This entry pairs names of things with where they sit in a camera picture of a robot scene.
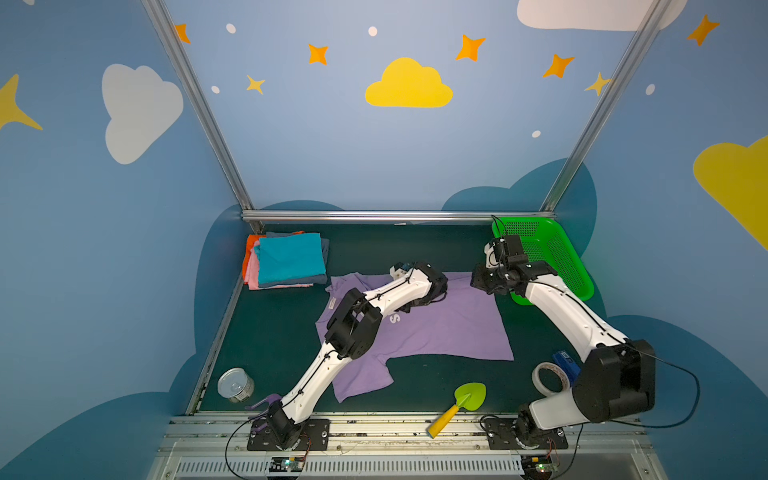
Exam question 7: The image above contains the left circuit board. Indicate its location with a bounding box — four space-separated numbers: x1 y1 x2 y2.
268 457 305 475

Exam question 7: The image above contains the purple t shirt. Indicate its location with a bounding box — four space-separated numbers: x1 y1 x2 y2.
333 272 514 402

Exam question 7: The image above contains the white tape roll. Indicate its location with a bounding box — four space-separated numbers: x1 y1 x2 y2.
531 362 571 397

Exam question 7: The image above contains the pink folded t shirt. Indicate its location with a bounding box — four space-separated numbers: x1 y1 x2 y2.
244 247 313 290

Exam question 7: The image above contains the orange folded t shirt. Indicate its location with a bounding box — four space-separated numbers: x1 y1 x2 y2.
241 232 286 280

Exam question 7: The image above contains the aluminium frame post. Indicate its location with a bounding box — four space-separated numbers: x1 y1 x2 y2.
142 0 264 233
535 0 672 218

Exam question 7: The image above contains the aluminium frame back bar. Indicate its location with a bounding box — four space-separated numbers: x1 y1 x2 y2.
241 209 555 224

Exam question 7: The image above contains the aluminium frame right post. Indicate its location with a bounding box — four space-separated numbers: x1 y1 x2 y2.
535 0 672 218

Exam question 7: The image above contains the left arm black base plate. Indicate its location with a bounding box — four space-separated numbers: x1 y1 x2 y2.
246 419 330 451

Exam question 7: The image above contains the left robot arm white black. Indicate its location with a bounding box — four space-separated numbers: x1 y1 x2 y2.
262 262 448 450

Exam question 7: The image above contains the grey blue folded t shirt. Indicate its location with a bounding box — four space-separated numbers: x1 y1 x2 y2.
263 230 331 286

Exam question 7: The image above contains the blue stapler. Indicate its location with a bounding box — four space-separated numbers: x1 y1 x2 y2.
552 350 581 384

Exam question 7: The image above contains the aluminium front rail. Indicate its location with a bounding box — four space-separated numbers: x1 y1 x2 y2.
147 412 667 479

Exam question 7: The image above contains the green plastic perforated basket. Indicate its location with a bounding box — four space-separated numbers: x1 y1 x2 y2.
492 217 594 301

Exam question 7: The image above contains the circuit board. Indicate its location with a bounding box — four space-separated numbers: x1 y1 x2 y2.
520 456 554 480
268 457 305 475

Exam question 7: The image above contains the right circuit board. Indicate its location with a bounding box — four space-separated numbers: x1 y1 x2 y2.
520 456 554 480

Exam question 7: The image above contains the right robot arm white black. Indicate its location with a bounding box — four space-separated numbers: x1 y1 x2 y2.
471 235 656 448

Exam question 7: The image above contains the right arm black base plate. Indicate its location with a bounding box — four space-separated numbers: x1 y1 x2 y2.
479 415 569 450

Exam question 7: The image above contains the teal folded t shirt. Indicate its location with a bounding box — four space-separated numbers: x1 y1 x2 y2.
254 232 328 287

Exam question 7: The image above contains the green yellow toy shovel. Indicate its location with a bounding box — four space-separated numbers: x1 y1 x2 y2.
427 382 487 439

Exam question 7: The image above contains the aluminium frame left post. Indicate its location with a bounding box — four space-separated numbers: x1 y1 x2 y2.
142 0 264 233

